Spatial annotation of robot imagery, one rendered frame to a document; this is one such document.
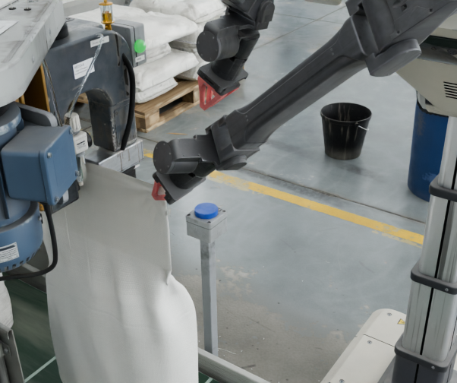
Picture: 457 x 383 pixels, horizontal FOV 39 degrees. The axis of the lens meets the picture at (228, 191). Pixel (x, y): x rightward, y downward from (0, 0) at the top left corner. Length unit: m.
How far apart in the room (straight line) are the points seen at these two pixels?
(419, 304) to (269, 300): 1.03
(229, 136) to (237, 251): 1.91
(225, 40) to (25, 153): 0.44
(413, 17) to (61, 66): 0.72
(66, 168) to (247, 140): 0.29
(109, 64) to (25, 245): 0.49
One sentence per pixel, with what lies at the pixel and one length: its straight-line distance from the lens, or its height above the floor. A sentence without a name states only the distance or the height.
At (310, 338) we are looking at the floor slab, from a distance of 2.54.
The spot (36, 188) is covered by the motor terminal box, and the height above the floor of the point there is 1.24.
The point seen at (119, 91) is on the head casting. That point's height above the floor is 1.20.
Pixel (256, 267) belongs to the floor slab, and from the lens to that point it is 2.88.
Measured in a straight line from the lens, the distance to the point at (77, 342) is 1.63.
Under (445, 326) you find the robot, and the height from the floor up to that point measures 0.56.
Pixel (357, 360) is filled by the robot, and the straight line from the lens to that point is 2.10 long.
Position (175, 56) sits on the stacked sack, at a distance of 4.38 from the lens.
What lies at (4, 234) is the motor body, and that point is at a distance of 1.05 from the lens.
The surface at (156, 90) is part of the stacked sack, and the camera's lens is 4.32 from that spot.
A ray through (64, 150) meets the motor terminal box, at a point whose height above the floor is 1.28.
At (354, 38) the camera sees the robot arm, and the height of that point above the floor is 1.46.
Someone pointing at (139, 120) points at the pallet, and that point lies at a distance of 4.18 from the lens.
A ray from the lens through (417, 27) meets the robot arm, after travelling 0.83.
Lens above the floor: 1.70
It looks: 29 degrees down
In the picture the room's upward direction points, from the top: 1 degrees counter-clockwise
